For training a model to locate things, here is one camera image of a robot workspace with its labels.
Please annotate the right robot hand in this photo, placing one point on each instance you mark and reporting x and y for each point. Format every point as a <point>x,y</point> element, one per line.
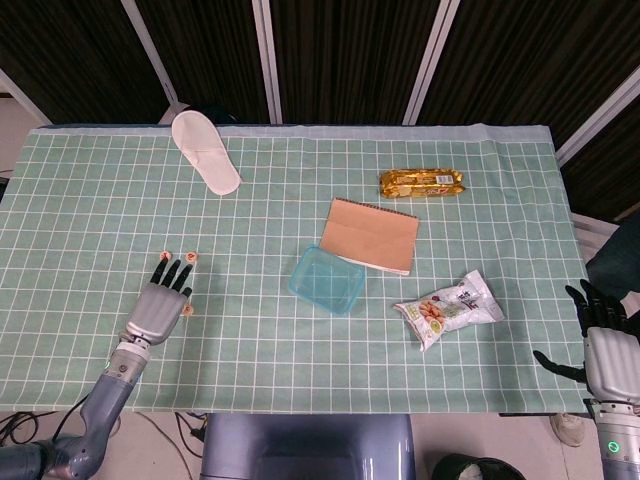
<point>612,360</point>

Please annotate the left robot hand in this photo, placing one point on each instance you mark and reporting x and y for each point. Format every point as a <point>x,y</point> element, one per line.
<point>155,312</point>

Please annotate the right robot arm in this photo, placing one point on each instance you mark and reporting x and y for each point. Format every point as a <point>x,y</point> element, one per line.
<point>617,445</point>

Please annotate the green grid tablecloth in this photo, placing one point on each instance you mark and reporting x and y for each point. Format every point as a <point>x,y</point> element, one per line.
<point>300,360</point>

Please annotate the white shoe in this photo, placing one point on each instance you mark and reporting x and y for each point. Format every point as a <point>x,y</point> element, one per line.
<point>569,430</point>

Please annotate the dark teal chair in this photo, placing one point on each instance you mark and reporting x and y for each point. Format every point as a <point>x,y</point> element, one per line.
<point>617,260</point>

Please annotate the white snack bag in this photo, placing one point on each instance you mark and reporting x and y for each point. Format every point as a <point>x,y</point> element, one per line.
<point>450,312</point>

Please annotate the white disposable slipper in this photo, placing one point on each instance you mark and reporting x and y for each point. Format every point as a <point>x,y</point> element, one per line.
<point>205,150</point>

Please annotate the clear container with blue rim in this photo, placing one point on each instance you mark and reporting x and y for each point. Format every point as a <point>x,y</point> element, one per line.
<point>325,282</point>

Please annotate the black trash bin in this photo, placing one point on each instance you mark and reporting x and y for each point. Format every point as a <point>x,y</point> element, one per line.
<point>475,470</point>

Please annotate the dark slatted partition panel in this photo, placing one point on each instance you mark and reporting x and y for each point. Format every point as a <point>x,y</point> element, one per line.
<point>75,50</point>
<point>210,50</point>
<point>350,50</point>
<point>525,60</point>
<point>610,175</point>

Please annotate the grey-blue robot torso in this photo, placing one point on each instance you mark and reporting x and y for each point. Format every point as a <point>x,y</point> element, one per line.
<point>305,450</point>

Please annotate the brown kraft spiral notebook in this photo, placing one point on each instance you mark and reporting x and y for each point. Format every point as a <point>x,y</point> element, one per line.
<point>372,235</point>

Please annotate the gold biscuit pack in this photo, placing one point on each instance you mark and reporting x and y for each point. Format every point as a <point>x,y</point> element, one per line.
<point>422,183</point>

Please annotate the white partition frame post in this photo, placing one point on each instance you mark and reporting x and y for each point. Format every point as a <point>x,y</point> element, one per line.
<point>600,115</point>
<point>150,55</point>
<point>267,60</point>
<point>430,60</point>
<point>25,97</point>

